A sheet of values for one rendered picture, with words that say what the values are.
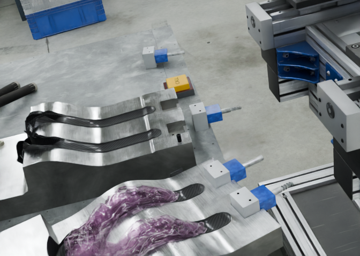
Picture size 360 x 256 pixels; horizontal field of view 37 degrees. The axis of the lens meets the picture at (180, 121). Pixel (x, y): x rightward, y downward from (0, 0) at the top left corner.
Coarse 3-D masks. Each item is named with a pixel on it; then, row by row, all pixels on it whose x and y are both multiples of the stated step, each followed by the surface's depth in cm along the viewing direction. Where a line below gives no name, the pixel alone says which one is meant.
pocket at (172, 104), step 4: (168, 100) 137; (172, 100) 137; (176, 100) 137; (164, 104) 137; (168, 104) 138; (172, 104) 138; (176, 104) 137; (164, 108) 138; (168, 108) 138; (172, 108) 138; (176, 108) 138
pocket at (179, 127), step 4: (168, 124) 128; (172, 124) 128; (176, 124) 128; (180, 124) 128; (184, 124) 128; (168, 128) 128; (172, 128) 129; (176, 128) 129; (180, 128) 129; (184, 128) 127; (168, 132) 129; (172, 132) 129; (176, 132) 129; (180, 132) 128
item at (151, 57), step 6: (144, 48) 173; (150, 48) 172; (144, 54) 170; (150, 54) 170; (156, 54) 171; (162, 54) 170; (168, 54) 172; (174, 54) 172; (180, 54) 172; (144, 60) 171; (150, 60) 171; (156, 60) 171; (162, 60) 171; (150, 66) 172; (156, 66) 172
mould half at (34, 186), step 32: (160, 96) 139; (64, 128) 128; (96, 128) 132; (128, 128) 130; (160, 128) 127; (0, 160) 133; (32, 160) 117; (64, 160) 117; (96, 160) 121; (128, 160) 120; (160, 160) 121; (192, 160) 123; (0, 192) 122; (32, 192) 120; (64, 192) 121; (96, 192) 123
